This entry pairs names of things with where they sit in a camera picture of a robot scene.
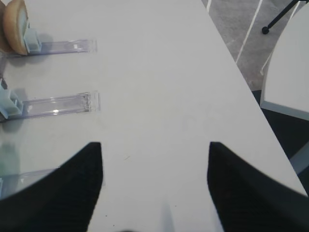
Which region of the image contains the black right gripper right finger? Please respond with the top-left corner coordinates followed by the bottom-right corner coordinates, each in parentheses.
top-left (207, 142), bottom-right (309, 232)

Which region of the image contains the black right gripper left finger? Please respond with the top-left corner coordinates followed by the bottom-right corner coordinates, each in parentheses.
top-left (0, 142), bottom-right (104, 232)

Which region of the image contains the pale blue patty clip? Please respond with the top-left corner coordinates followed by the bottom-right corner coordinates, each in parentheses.
top-left (0, 89), bottom-right (23, 119)

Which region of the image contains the white side table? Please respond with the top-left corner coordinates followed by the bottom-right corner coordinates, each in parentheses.
top-left (260, 4), bottom-right (309, 120)

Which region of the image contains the pale blue bun clip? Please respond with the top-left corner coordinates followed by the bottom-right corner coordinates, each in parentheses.
top-left (23, 21), bottom-right (42, 54)

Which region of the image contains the black tripod leg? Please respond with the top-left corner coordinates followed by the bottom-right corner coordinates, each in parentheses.
top-left (261, 0), bottom-right (308, 35)

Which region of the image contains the tan bun top slice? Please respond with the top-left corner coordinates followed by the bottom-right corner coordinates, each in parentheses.
top-left (2, 0), bottom-right (28, 55)

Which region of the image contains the clear lettuce rack rail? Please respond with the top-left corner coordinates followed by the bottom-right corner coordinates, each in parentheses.
top-left (0, 168), bottom-right (57, 199)

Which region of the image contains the clear patty rack rail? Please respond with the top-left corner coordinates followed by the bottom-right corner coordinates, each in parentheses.
top-left (0, 91), bottom-right (101, 122)

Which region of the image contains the clear bun rack rail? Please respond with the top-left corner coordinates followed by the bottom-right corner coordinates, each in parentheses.
top-left (27, 39), bottom-right (97, 56)

